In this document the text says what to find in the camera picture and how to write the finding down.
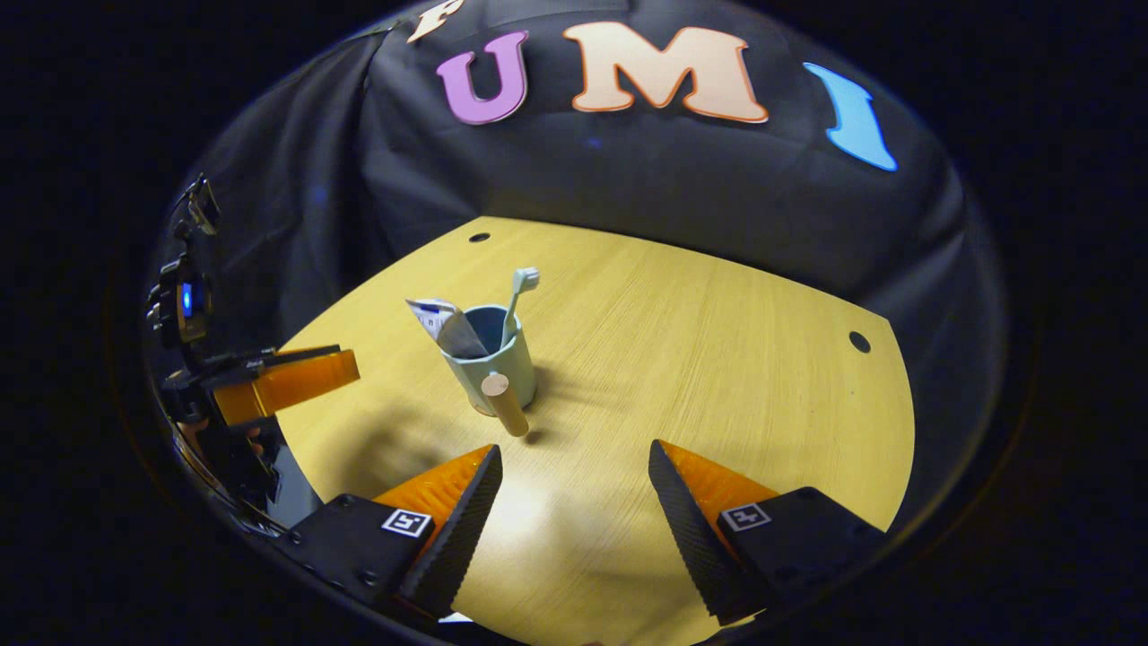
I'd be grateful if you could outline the white toothpaste tube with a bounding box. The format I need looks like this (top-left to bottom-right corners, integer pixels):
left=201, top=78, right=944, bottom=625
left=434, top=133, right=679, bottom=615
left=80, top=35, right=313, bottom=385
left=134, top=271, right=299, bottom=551
left=405, top=298, right=490, bottom=360

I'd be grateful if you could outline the pale green cup wooden handle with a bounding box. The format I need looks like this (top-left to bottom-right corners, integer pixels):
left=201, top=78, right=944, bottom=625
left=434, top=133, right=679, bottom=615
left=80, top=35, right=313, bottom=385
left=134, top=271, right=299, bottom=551
left=439, top=305, right=539, bottom=439

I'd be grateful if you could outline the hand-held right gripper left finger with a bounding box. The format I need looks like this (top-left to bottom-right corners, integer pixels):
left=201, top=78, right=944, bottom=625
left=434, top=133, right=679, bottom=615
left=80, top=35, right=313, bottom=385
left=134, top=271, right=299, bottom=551
left=287, top=443, right=504, bottom=620

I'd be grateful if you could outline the black backdrop cloth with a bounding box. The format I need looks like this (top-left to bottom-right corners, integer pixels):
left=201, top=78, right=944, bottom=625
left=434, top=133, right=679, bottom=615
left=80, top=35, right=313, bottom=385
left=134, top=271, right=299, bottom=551
left=143, top=0, right=1005, bottom=539

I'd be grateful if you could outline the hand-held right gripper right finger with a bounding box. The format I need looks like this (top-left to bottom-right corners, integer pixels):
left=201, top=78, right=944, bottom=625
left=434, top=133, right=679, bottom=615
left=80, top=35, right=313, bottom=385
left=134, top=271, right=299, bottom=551
left=648, top=440, right=889, bottom=626

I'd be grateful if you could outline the pale green toothbrush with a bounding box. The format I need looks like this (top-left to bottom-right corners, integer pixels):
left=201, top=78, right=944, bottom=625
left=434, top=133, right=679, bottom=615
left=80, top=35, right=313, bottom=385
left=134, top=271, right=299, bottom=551
left=500, top=266, right=541, bottom=351

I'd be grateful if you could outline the yellow wooden desktop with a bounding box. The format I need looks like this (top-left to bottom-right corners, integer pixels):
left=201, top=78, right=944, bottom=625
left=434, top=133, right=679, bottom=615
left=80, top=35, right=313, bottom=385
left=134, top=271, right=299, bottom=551
left=274, top=215, right=916, bottom=645

